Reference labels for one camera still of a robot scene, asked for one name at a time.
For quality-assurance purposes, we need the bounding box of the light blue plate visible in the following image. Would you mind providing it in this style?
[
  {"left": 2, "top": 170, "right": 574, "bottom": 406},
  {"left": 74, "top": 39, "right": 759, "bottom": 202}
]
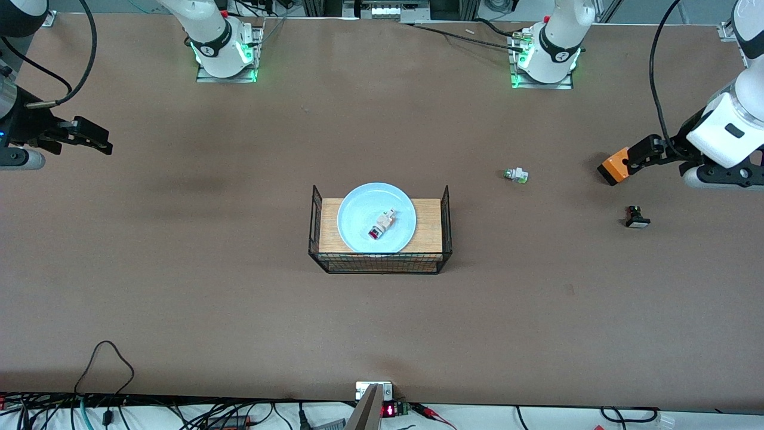
[{"left": 337, "top": 182, "right": 417, "bottom": 253}]

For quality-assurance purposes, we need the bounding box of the red push button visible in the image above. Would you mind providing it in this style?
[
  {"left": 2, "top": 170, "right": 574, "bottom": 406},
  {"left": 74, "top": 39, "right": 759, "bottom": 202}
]
[{"left": 368, "top": 207, "right": 398, "bottom": 241}]

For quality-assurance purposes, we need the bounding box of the orange button box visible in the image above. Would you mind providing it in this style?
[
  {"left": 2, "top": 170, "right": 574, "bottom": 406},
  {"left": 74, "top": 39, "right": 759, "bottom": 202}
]
[{"left": 597, "top": 147, "right": 645, "bottom": 186}]

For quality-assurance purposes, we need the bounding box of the white device with lights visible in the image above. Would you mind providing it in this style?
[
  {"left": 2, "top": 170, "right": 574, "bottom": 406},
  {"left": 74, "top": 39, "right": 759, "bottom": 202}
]
[{"left": 342, "top": 0, "right": 432, "bottom": 23}]

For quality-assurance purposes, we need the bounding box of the black power adapter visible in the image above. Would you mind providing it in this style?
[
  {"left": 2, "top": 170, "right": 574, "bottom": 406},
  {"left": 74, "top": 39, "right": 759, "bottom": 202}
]
[{"left": 206, "top": 414, "right": 252, "bottom": 429}]

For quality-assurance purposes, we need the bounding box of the red clip lead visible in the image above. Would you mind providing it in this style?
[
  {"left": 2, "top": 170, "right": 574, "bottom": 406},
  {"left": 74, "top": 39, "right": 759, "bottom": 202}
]
[{"left": 412, "top": 404, "right": 457, "bottom": 430}]

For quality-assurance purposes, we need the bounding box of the white mounting block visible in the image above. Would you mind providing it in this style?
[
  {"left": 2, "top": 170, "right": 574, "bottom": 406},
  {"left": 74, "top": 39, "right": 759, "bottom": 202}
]
[{"left": 356, "top": 382, "right": 393, "bottom": 401}]

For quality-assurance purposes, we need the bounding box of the grey metal bar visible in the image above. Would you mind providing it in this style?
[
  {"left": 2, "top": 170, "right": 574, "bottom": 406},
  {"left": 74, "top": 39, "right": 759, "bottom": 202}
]
[{"left": 345, "top": 384, "right": 383, "bottom": 430}]

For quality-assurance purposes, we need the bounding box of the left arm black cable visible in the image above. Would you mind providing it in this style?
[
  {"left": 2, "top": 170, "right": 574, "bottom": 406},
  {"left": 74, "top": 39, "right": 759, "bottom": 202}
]
[{"left": 649, "top": 0, "right": 687, "bottom": 157}]

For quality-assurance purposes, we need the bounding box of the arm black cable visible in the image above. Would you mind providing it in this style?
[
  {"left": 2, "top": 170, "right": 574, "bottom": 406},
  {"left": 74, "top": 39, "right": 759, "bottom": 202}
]
[
  {"left": 0, "top": 0, "right": 97, "bottom": 109},
  {"left": 649, "top": 0, "right": 687, "bottom": 157}
]

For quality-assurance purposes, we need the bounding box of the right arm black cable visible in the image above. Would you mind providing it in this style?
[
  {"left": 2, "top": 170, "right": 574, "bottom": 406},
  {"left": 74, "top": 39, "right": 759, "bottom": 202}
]
[{"left": 0, "top": 0, "right": 97, "bottom": 109}]

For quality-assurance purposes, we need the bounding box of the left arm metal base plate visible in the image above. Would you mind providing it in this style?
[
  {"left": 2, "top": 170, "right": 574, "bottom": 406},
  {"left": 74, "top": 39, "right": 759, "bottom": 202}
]
[{"left": 509, "top": 33, "right": 574, "bottom": 90}]

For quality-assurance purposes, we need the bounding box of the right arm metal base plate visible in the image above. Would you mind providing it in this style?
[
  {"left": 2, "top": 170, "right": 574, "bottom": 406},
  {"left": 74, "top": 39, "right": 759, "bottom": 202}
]
[{"left": 196, "top": 24, "right": 264, "bottom": 83}]

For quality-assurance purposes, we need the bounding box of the thin black looped cable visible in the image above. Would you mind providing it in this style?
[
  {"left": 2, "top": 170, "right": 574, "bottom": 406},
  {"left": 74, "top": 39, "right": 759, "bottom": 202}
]
[{"left": 75, "top": 340, "right": 135, "bottom": 398}]

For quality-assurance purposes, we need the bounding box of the short black curved cable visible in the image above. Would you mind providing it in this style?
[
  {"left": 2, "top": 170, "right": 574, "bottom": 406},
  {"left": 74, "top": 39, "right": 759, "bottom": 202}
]
[{"left": 475, "top": 18, "right": 521, "bottom": 39}]

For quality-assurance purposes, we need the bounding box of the long black table cable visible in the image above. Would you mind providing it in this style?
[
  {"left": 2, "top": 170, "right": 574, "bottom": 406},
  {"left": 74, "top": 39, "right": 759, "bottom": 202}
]
[{"left": 412, "top": 23, "right": 526, "bottom": 51}]

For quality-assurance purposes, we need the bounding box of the black wire rack wooden top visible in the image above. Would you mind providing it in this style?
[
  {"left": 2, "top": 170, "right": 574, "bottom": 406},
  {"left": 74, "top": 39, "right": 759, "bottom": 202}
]
[{"left": 308, "top": 185, "right": 453, "bottom": 275}]

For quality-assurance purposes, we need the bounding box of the black flat loop cable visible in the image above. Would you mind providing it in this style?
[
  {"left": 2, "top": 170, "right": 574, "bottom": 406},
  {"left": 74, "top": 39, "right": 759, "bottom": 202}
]
[{"left": 600, "top": 406, "right": 660, "bottom": 425}]

